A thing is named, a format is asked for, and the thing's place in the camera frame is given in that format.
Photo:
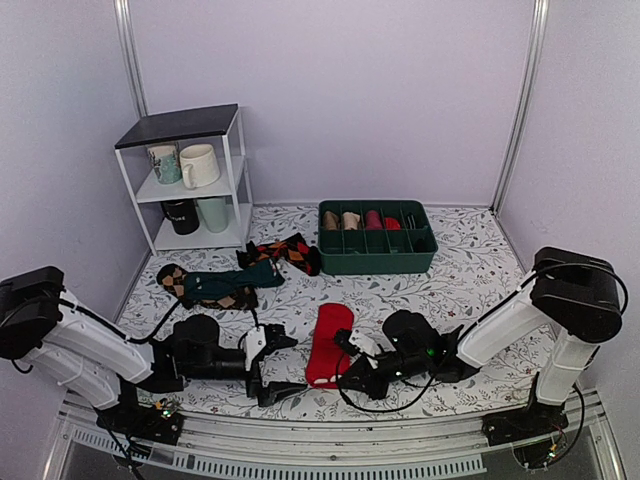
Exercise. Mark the mint green mug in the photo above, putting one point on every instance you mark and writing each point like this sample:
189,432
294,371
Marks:
214,213

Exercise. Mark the dark teal sock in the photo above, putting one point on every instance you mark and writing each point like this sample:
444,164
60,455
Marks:
200,286

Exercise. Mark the black mug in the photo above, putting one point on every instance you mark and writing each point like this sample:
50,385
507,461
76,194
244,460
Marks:
182,215

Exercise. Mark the red sock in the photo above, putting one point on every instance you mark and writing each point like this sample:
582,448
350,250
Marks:
327,361
392,224

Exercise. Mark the aluminium front rail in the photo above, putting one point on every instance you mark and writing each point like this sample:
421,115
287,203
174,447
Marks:
223,447

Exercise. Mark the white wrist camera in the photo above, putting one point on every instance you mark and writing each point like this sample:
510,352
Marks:
363,343
254,343

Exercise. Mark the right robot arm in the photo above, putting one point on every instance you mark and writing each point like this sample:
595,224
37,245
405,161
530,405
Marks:
582,297

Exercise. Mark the right aluminium corner post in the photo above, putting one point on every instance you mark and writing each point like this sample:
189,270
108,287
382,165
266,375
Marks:
532,61

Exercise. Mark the brown argyle sock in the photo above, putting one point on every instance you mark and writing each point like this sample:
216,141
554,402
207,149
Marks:
171,278

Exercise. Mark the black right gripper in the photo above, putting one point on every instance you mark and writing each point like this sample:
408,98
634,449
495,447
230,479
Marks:
368,380

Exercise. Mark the beige rolled sock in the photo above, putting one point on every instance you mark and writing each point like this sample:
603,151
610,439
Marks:
351,221

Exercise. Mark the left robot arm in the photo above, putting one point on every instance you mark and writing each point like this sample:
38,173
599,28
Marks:
43,324

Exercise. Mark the cream mug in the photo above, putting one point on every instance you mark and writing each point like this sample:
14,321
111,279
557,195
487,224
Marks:
199,166

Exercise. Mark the green divided organizer box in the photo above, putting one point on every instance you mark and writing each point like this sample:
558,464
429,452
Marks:
360,252

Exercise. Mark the floral table cloth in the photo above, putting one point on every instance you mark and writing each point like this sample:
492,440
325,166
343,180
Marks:
473,269

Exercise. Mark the tan rolled sock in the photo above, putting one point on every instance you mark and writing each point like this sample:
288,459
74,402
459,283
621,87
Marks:
330,221

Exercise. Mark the teal patterned mug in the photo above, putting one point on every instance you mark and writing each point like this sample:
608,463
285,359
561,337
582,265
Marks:
165,163

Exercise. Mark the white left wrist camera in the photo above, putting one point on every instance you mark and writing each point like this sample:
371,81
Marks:
254,343

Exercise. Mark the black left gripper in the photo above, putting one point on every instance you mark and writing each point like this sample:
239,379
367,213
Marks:
274,390

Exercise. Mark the black orange argyle sock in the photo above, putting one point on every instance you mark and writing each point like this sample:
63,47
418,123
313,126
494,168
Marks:
294,250

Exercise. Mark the aluminium corner post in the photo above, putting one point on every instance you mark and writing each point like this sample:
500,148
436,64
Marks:
129,52
532,61

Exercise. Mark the maroon rolled sock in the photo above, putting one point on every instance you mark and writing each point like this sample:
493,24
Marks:
373,220

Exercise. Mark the white shelf rack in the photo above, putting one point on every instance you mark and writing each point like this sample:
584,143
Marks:
222,127

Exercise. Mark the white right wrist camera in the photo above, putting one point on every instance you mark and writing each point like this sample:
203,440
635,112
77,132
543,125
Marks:
363,343

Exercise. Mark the red rolled sock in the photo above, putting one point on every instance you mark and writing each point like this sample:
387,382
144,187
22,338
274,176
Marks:
392,224

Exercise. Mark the left aluminium corner post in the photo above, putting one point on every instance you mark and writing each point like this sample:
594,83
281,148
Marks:
129,52

